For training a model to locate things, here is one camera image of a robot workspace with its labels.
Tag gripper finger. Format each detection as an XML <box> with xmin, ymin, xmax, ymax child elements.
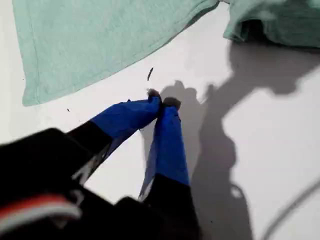
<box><xmin>138</xmin><ymin>96</ymin><xmax>202</xmax><ymax>226</ymax></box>
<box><xmin>66</xmin><ymin>88</ymin><xmax>163</xmax><ymax>161</ymax></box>

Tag pale green T-shirt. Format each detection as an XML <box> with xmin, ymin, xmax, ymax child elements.
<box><xmin>13</xmin><ymin>0</ymin><xmax>320</xmax><ymax>107</ymax></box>

